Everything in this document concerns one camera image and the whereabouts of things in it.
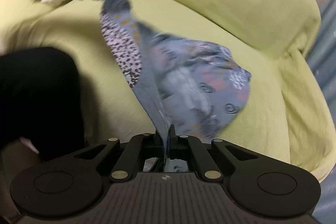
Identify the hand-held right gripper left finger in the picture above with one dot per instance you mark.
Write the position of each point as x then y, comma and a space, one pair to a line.
158, 142

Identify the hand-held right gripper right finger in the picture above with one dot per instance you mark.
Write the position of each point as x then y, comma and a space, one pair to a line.
172, 141

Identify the blue patterned garment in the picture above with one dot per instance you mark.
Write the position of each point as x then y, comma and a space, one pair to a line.
183, 77

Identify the person's black trouser leg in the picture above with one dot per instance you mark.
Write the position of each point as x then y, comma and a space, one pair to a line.
36, 98

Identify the blue star curtain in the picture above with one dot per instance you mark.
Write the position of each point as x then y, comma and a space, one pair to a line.
324, 37

